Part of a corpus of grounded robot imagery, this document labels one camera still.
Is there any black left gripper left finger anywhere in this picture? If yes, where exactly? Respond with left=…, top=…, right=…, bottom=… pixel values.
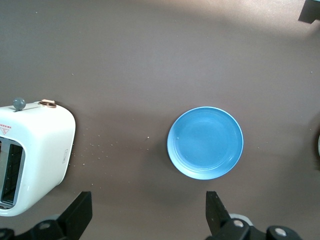
left=14, top=191, right=93, bottom=240

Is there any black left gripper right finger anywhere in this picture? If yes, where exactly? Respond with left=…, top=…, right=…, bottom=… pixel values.
left=205, top=191, right=266, bottom=240

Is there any blue plate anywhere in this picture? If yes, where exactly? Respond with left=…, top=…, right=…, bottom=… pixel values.
left=166, top=106, right=245, bottom=181

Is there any white toaster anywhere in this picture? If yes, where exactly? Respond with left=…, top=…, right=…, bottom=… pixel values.
left=0, top=97, right=77, bottom=217

